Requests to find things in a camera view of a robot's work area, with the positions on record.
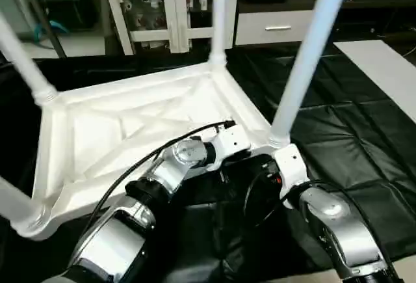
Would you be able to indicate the white drawer cabinet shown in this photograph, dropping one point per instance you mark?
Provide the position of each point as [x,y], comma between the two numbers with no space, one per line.
[253,29]

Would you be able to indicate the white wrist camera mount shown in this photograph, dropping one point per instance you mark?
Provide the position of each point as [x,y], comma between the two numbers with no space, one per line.
[232,140]
[291,162]

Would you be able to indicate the white plastic table top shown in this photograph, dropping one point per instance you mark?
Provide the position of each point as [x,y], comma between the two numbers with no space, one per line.
[113,117]

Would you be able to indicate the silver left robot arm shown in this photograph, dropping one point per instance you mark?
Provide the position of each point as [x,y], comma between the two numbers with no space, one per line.
[110,244]

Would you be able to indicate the black work mat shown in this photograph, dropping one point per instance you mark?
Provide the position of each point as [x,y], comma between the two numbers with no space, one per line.
[341,140]

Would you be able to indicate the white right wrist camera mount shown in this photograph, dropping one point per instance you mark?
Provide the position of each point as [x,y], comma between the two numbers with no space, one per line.
[291,162]

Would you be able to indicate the white flat board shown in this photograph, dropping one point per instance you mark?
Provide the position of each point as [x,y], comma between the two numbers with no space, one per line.
[383,68]

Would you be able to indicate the grey pole stand blue brackets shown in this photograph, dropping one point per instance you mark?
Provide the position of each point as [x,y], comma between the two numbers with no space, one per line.
[55,40]

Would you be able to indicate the black storage unit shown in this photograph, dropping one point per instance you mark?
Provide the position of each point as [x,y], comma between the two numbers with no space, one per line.
[81,6]

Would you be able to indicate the white glass door cabinet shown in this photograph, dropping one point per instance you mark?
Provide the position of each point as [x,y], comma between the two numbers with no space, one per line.
[177,9]

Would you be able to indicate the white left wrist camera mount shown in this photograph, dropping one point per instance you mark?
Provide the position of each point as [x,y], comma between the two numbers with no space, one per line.
[232,140]

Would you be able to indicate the black low desk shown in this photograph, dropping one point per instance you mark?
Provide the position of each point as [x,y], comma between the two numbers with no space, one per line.
[373,13]

